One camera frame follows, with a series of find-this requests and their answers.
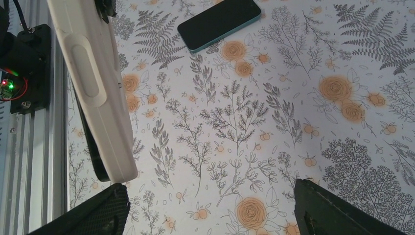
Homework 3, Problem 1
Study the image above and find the beige phone case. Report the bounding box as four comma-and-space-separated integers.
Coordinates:
47, 0, 138, 183

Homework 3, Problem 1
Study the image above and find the floral patterned table mat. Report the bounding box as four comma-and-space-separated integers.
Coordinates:
66, 0, 415, 235

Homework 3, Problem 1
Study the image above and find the phone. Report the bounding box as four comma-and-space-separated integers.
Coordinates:
74, 92, 110, 182

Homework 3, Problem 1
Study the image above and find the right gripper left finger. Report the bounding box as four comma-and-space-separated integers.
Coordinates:
30, 183, 131, 235

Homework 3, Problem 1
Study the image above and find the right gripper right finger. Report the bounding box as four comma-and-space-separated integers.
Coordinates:
294, 179, 404, 235

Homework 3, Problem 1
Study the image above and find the aluminium mounting rail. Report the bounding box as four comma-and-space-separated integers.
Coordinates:
0, 0, 70, 235

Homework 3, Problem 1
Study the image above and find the blue-green smartphone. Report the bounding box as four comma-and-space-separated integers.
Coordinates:
177, 0, 262, 53

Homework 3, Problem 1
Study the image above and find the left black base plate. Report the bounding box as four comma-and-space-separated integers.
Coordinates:
10, 24, 51, 115

